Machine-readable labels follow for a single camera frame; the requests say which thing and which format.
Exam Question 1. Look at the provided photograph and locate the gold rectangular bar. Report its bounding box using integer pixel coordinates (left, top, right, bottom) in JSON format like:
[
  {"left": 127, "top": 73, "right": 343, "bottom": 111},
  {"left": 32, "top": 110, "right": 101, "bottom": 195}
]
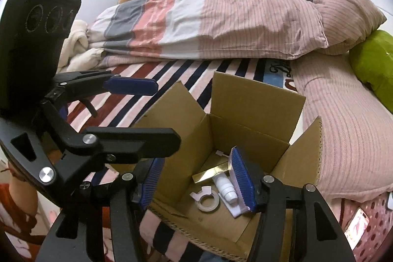
[{"left": 192, "top": 163, "right": 228, "bottom": 183}]

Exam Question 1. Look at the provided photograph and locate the brown cardboard box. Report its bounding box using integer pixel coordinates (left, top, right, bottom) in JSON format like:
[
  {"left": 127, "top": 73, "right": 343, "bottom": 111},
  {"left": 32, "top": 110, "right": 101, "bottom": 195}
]
[{"left": 135, "top": 72, "right": 321, "bottom": 261}]

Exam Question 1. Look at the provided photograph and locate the striped patchwork duvet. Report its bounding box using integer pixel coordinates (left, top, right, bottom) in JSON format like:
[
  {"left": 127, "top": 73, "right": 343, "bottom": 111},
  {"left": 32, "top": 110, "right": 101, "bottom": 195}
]
[{"left": 87, "top": 0, "right": 328, "bottom": 65}]

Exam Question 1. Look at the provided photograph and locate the pink striped pillow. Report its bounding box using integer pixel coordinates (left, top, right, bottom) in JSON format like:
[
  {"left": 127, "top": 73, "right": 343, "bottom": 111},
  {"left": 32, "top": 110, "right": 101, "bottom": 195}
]
[
  {"left": 313, "top": 0, "right": 386, "bottom": 56},
  {"left": 290, "top": 52, "right": 392, "bottom": 202}
]

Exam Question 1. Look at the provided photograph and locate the small clear white bottle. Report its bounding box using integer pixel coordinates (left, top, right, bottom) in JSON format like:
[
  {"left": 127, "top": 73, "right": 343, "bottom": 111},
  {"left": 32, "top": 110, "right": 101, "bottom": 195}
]
[{"left": 212, "top": 172, "right": 238, "bottom": 205}]

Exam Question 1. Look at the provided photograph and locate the pink polka dot sheet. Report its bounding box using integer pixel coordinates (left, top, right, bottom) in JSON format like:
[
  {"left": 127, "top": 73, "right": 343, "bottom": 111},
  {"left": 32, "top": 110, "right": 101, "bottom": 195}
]
[{"left": 339, "top": 193, "right": 392, "bottom": 261}]

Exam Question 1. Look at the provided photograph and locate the cream fleece garment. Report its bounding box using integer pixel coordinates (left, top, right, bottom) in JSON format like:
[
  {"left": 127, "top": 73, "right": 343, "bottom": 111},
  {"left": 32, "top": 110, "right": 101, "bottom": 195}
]
[{"left": 57, "top": 20, "right": 103, "bottom": 73}]

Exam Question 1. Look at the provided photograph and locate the pink striped lower pillow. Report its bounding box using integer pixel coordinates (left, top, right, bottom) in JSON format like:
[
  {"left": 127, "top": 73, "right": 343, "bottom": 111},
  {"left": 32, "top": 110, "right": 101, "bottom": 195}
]
[{"left": 290, "top": 52, "right": 392, "bottom": 202}]

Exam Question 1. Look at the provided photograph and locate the green plush toy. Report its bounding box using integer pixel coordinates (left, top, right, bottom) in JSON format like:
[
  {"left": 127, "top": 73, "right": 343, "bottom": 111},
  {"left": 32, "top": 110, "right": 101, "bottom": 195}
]
[{"left": 349, "top": 30, "right": 393, "bottom": 112}]

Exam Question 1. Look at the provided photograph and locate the striped plush blanket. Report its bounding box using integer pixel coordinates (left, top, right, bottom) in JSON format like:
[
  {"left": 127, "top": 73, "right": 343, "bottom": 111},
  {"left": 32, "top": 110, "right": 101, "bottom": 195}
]
[{"left": 58, "top": 57, "right": 297, "bottom": 262}]

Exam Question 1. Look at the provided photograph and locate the pink striped upper pillow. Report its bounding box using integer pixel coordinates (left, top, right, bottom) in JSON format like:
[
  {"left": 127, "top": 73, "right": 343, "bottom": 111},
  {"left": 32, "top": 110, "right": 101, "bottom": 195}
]
[{"left": 313, "top": 0, "right": 386, "bottom": 56}]

